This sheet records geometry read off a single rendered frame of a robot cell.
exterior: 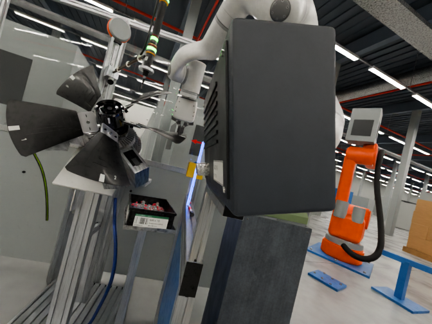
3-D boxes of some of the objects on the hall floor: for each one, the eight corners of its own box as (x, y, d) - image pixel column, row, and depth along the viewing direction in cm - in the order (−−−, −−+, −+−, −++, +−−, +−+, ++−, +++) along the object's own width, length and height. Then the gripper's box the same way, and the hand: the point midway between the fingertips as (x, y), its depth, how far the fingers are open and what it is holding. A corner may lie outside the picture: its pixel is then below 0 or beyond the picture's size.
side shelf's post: (92, 288, 149) (121, 177, 150) (98, 289, 149) (126, 179, 151) (90, 292, 145) (119, 178, 146) (96, 292, 145) (125, 179, 147)
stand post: (44, 342, 104) (90, 169, 106) (63, 344, 106) (108, 173, 107) (38, 350, 100) (85, 170, 101) (58, 351, 101) (105, 173, 103)
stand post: (69, 308, 127) (116, 130, 129) (85, 310, 128) (130, 134, 130) (65, 314, 122) (114, 129, 125) (81, 316, 124) (128, 133, 126)
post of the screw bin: (95, 397, 87) (142, 214, 89) (103, 396, 88) (149, 215, 90) (94, 405, 84) (142, 217, 86) (102, 404, 85) (149, 218, 87)
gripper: (171, 90, 88) (162, 131, 94) (204, 101, 91) (194, 140, 96) (173, 91, 96) (165, 128, 101) (204, 101, 98) (194, 137, 103)
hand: (180, 130), depth 98 cm, fingers closed
